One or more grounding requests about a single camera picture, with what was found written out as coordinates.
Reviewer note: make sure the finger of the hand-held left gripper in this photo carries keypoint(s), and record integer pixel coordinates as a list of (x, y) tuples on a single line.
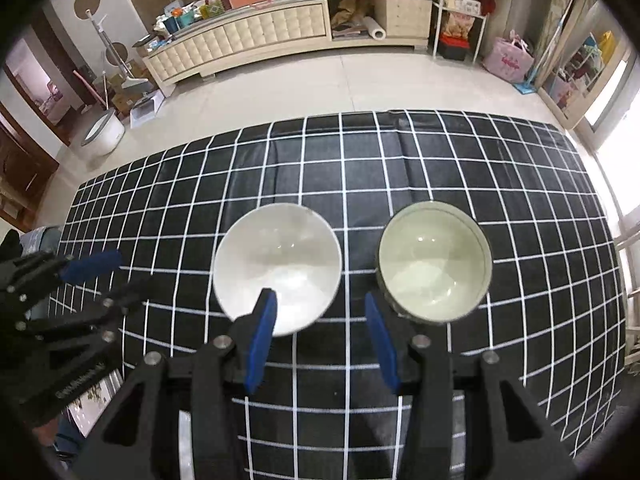
[(120, 302), (92, 266)]

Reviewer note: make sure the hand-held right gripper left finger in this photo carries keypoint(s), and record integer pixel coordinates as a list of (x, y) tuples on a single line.
[(261, 345)]

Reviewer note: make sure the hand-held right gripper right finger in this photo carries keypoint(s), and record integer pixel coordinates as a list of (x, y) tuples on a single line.
[(382, 345)]

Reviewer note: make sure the plain white bowl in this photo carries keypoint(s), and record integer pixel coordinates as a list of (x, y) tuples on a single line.
[(280, 260)]

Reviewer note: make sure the green patterned bowl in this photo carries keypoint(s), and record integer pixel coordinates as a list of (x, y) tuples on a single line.
[(435, 260)]

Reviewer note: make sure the chair with grey embroidered cover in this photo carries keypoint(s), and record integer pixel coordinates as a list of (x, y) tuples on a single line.
[(42, 238)]

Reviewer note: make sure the dark cloth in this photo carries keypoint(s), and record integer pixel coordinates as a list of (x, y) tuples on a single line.
[(10, 246)]

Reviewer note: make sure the dark wooden door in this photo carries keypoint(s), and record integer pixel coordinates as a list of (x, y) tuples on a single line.
[(25, 170)]

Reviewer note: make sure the white mop bucket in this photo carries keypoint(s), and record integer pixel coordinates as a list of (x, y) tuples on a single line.
[(102, 135)]

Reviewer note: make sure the grey dustpan with broom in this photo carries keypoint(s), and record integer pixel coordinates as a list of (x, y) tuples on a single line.
[(142, 100)]

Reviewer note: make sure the black checked tablecloth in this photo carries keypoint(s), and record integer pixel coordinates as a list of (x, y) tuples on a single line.
[(350, 170)]

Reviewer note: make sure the white upright mop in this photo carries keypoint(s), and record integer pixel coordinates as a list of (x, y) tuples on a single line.
[(100, 55)]

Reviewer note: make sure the cream padded television cabinet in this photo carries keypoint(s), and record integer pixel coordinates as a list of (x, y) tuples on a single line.
[(250, 35)]

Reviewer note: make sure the pink shopping bag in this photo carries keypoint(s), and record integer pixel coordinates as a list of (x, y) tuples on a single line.
[(510, 62)]

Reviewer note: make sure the white paper roll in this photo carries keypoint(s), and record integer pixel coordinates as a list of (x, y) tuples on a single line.
[(375, 28)]

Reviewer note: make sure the white metal shelf rack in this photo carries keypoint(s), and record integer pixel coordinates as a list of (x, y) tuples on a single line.
[(460, 10)]

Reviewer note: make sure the brown round wall disc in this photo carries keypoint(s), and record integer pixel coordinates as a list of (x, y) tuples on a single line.
[(87, 2), (116, 55)]

